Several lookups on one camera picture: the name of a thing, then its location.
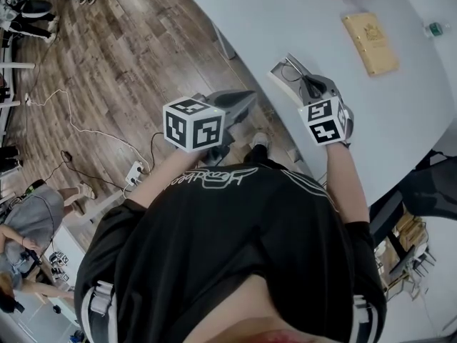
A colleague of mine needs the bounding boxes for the black cable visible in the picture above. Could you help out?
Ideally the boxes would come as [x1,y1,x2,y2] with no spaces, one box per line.
[34,131,169,192]

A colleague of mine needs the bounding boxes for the black chair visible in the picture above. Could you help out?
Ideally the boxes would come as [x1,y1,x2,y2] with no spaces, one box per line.
[369,148,457,239]

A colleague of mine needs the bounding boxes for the person's left forearm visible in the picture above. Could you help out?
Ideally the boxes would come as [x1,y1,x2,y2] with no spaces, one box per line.
[132,147,210,212]

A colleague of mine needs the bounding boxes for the white cable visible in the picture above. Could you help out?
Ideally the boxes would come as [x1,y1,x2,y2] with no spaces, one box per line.
[24,89,149,173]

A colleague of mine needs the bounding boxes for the person's right forearm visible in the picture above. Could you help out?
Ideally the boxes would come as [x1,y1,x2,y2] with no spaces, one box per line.
[325,141,371,225]

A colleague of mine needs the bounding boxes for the person's white shoe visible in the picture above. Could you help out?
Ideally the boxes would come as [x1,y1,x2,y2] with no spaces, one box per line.
[251,131,269,154]

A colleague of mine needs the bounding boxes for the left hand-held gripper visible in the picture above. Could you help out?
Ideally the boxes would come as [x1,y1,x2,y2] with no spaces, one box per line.
[163,90,258,168]

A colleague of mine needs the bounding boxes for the grey table support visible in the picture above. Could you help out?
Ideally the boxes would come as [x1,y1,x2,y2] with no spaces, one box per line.
[211,22,237,61]

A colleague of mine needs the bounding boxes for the clear bottle with green cap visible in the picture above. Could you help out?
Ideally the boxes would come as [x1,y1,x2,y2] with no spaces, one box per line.
[422,21,452,39]

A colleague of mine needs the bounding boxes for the black printed shirt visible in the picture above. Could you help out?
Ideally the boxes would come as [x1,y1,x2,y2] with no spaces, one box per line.
[74,161,388,343]

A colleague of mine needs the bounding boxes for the black-framed glasses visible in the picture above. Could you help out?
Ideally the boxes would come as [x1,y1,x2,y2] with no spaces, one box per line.
[280,56,324,100]

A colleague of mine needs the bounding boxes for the white power strip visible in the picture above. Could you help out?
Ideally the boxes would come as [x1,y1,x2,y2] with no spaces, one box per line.
[124,160,146,186]

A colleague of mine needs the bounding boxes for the gold book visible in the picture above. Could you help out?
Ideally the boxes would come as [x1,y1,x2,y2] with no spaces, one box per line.
[341,12,400,78]

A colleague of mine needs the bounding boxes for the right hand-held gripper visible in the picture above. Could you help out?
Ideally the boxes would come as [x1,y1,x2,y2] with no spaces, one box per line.
[297,74,355,146]

